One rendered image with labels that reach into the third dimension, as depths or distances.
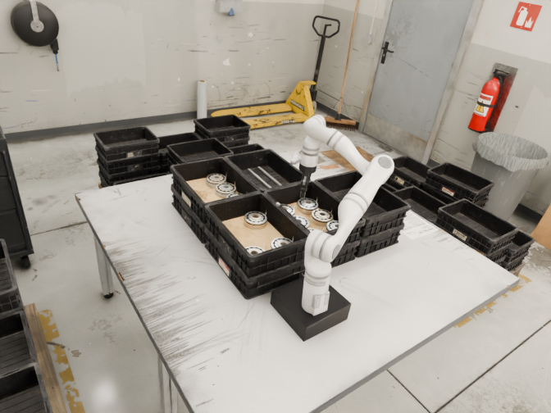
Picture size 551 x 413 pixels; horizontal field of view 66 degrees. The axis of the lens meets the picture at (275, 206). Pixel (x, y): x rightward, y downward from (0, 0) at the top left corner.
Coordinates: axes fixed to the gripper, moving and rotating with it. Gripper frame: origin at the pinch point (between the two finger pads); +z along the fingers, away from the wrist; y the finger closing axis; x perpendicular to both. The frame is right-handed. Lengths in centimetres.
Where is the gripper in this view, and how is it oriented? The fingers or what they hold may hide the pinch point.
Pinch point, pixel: (303, 191)
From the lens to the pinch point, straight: 186.8
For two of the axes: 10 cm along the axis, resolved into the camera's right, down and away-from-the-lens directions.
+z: -1.0, 8.4, 5.3
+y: 2.1, -5.0, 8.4
